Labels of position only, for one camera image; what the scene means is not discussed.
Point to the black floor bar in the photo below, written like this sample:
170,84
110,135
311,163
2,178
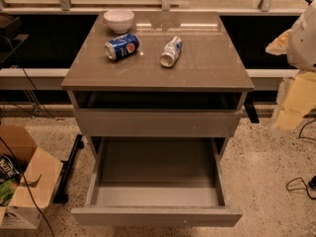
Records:
61,196

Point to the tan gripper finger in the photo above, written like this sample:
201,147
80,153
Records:
296,98
279,45

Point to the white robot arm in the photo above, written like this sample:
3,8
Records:
299,45

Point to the green snack bag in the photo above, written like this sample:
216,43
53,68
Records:
7,190

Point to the grey drawer cabinet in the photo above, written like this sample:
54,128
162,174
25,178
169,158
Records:
208,76

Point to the brown cardboard box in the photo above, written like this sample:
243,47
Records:
38,174

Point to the closed grey top drawer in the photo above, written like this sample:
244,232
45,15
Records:
156,124

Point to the silver crushed can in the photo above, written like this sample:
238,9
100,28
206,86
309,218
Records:
171,52

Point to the blue pepsi can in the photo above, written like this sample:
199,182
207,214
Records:
121,46

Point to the dark snack bag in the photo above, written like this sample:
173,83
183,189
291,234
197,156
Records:
7,169

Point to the white ceramic bowl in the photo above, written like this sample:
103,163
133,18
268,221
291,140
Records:
119,20

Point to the open grey middle drawer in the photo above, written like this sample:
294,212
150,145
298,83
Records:
157,182

